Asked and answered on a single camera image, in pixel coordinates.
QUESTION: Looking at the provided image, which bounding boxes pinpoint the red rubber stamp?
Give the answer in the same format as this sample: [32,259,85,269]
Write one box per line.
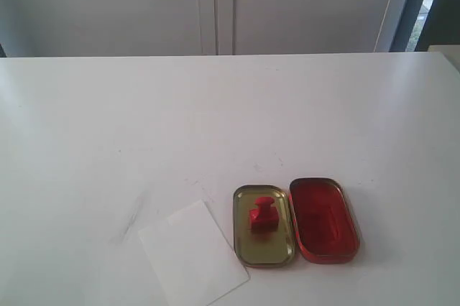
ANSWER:
[249,196,279,233]

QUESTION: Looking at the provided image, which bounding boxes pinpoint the dark window frame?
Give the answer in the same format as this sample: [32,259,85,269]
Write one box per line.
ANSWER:
[390,0,459,52]

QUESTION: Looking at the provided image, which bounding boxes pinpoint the white paper sheet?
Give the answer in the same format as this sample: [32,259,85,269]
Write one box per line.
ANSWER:
[139,200,249,305]

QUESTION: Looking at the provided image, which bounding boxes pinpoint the gold metal tin lid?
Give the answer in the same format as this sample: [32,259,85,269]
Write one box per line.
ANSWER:
[233,185,296,268]

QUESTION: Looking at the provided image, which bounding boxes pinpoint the red ink pad tin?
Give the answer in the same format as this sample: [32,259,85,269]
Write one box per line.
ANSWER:
[289,177,360,264]

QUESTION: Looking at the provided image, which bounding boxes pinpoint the white cabinet doors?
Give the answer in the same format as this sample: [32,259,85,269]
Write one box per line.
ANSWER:
[1,0,406,57]

